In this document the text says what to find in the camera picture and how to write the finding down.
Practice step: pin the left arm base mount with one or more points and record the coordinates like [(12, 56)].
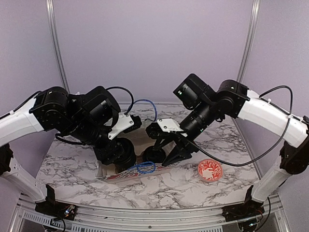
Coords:
[(50, 206)]

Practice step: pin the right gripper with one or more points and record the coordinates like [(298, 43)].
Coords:
[(183, 152)]

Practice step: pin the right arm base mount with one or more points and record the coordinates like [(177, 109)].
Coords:
[(246, 209)]

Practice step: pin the red floral bowl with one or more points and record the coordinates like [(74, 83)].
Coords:
[(209, 170)]

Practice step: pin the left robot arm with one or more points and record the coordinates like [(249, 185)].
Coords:
[(94, 119)]

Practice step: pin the left aluminium frame post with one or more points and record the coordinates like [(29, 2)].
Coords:
[(56, 44)]

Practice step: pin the aluminium front rail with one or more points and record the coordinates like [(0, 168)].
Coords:
[(104, 219)]

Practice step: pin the checkered paper takeout bag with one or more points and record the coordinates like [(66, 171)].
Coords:
[(141, 143)]

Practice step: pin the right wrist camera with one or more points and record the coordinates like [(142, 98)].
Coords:
[(164, 128)]

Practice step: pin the black paper coffee cup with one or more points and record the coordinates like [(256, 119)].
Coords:
[(153, 155)]

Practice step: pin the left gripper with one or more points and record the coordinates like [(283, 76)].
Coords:
[(109, 154)]

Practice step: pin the aluminium frame post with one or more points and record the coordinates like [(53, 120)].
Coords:
[(56, 44), (249, 39)]

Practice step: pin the right aluminium frame post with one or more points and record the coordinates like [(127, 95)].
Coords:
[(249, 39)]

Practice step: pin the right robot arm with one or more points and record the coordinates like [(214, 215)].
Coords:
[(237, 101)]

